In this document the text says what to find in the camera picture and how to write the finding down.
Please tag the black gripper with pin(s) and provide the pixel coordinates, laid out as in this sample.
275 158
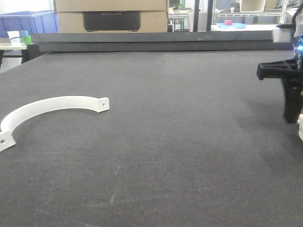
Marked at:
292 83

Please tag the white PVC pipe fitting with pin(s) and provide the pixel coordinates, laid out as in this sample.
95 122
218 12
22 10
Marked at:
300 124

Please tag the white curved pipe clamp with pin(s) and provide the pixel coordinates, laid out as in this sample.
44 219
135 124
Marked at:
20 115

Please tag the light blue tray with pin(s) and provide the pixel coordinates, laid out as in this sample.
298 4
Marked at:
233 25

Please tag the pink cube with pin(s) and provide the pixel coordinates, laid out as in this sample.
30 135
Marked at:
228 22

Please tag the large cardboard box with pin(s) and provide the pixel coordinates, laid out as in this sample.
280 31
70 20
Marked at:
112 16

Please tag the blue plastic crate background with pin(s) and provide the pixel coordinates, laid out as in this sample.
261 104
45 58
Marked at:
44 21

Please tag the green plastic cup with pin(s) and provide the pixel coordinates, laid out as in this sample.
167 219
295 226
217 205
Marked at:
27 40

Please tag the light blue cup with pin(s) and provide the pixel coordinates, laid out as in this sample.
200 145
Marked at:
24 33

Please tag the white paper cup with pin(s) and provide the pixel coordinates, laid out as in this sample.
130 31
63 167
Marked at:
14 37

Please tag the aluminium frame shelf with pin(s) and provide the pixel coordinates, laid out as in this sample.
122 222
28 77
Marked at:
251 10

